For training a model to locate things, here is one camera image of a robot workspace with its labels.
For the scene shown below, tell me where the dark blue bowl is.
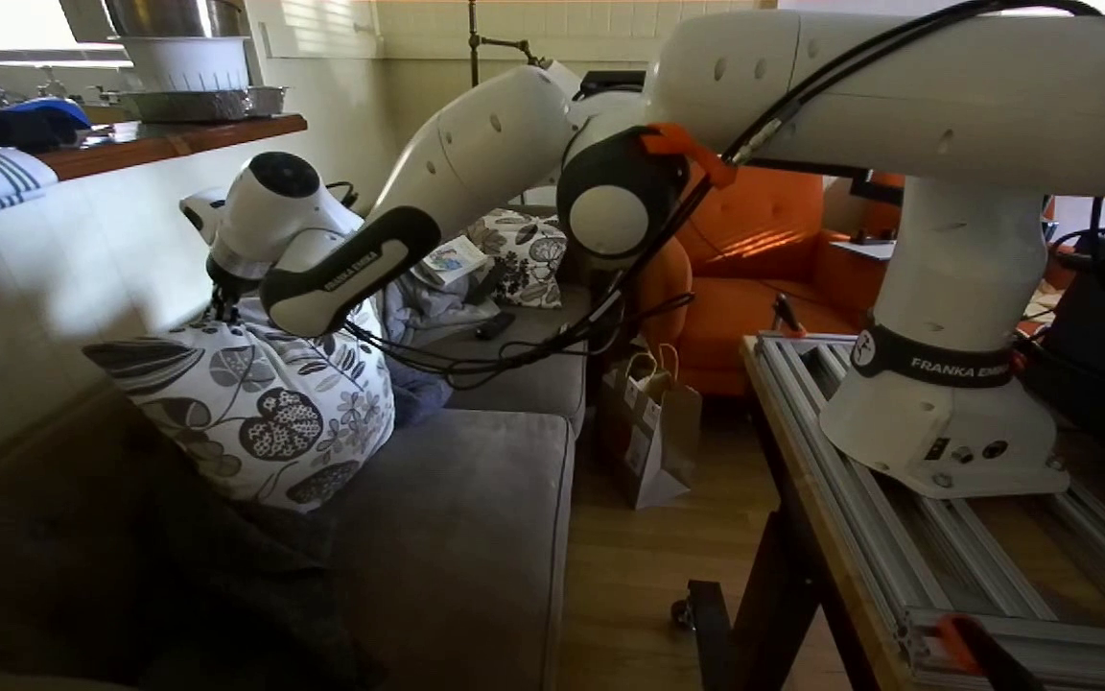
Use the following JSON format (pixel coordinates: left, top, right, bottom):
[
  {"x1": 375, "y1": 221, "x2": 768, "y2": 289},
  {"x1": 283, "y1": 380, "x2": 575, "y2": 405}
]
[{"x1": 0, "y1": 98, "x2": 92, "y2": 152}]

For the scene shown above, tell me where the wooden counter shelf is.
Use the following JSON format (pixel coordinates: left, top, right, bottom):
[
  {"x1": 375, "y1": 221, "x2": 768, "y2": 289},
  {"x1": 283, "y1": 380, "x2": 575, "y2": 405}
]
[{"x1": 47, "y1": 116, "x2": 305, "y2": 180}]

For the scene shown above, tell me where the white pot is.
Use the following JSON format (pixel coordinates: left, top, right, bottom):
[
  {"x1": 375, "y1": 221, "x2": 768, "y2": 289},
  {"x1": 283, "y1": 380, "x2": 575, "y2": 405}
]
[{"x1": 121, "y1": 34, "x2": 249, "y2": 92}]

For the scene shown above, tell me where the blue grey clothes pile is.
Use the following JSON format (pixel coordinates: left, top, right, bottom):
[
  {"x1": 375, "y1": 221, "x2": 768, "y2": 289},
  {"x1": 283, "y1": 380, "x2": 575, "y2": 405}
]
[{"x1": 382, "y1": 233, "x2": 497, "y2": 340}]

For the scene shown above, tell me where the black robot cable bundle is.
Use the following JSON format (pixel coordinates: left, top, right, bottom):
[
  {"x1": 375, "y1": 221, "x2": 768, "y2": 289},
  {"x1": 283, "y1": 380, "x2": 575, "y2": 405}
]
[{"x1": 346, "y1": 0, "x2": 1105, "y2": 380}]

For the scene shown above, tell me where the aluminium frame robot table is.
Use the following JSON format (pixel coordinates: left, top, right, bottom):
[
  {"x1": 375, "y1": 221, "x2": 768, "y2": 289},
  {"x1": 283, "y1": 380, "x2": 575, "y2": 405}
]
[{"x1": 670, "y1": 335, "x2": 1105, "y2": 691}]

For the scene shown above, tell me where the grey tufted sofa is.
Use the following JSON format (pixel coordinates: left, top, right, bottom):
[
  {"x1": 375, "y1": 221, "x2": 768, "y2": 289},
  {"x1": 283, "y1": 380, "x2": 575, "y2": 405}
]
[{"x1": 0, "y1": 380, "x2": 575, "y2": 691}]

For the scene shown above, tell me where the floor lamp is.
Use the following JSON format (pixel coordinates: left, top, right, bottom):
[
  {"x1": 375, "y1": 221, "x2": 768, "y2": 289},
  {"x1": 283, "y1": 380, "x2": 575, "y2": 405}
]
[{"x1": 465, "y1": 0, "x2": 578, "y2": 92}]

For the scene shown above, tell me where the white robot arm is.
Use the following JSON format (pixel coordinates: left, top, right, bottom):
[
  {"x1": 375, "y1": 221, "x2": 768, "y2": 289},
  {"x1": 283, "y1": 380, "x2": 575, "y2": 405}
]
[{"x1": 178, "y1": 0, "x2": 1105, "y2": 500}]

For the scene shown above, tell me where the floral patterned pillow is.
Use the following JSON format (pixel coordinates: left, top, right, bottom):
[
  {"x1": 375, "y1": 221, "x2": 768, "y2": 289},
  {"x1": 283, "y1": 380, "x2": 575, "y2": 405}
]
[
  {"x1": 83, "y1": 309, "x2": 395, "y2": 513},
  {"x1": 468, "y1": 211, "x2": 566, "y2": 307}
]

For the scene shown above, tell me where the dark grey blanket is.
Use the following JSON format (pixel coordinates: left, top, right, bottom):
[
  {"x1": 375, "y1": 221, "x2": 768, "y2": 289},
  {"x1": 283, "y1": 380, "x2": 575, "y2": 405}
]
[{"x1": 173, "y1": 359, "x2": 447, "y2": 691}]

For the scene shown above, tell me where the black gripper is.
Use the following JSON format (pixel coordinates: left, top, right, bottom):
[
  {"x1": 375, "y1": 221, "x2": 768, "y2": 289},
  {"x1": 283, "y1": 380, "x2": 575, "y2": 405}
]
[{"x1": 205, "y1": 261, "x2": 263, "y2": 321}]

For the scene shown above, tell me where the orange armchair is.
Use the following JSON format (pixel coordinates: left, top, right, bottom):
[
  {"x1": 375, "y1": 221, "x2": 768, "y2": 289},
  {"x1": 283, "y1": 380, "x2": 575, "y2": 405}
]
[{"x1": 629, "y1": 169, "x2": 884, "y2": 398}]

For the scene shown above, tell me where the paper shopping bag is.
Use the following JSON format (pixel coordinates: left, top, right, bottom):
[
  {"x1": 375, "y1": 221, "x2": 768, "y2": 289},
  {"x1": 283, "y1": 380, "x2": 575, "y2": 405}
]
[{"x1": 602, "y1": 340, "x2": 700, "y2": 510}]

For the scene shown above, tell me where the foil baking tray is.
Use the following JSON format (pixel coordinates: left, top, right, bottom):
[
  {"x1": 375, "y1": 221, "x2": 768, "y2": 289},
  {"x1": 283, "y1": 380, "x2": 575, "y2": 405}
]
[{"x1": 130, "y1": 83, "x2": 283, "y2": 124}]

